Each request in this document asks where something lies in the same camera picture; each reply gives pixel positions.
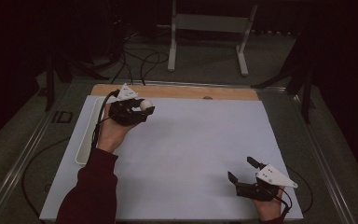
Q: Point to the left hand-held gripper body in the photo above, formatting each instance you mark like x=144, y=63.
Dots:
x=122, y=113

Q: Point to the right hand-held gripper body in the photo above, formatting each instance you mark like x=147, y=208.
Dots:
x=273, y=178

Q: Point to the person's right hand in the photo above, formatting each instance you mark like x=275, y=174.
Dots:
x=268, y=208

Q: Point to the black tripod legs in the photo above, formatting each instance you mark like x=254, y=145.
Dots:
x=51, y=84
x=306, y=93

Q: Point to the white metal stand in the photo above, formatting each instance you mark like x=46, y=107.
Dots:
x=211, y=23

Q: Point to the black rectangular floor bracket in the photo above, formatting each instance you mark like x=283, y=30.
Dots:
x=62, y=116

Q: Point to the white plastic bin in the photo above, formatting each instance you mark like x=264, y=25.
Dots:
x=85, y=146

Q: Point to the person's left hand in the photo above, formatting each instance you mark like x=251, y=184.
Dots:
x=113, y=137

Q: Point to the aluminium floor frame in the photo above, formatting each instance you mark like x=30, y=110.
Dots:
x=183, y=83

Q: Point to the white table mat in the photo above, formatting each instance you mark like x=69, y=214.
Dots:
x=183, y=174

